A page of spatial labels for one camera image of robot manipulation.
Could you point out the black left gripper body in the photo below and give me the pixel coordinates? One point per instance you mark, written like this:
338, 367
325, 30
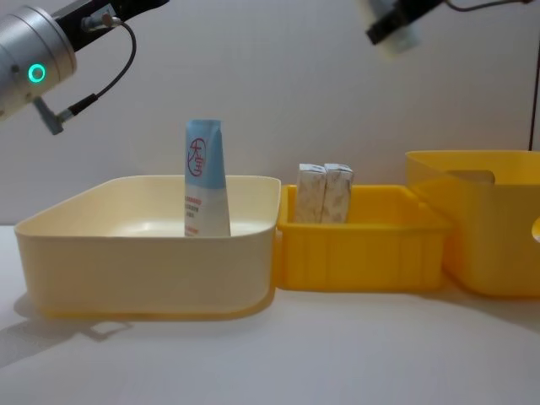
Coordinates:
90, 10

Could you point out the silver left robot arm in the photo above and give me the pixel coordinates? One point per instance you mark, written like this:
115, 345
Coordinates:
25, 55

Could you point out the blue and white tube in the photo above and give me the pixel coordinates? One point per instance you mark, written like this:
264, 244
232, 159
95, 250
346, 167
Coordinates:
204, 177

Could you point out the cream plastic bin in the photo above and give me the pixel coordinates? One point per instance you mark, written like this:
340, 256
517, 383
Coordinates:
139, 270

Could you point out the pale patterned carton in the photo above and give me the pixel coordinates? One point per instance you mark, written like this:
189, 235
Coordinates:
337, 194
310, 194

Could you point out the yellow plastic tray under bin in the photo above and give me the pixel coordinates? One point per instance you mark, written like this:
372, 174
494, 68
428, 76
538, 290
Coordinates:
263, 300

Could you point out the small yellow plastic bin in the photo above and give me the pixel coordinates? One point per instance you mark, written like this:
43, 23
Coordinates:
358, 257

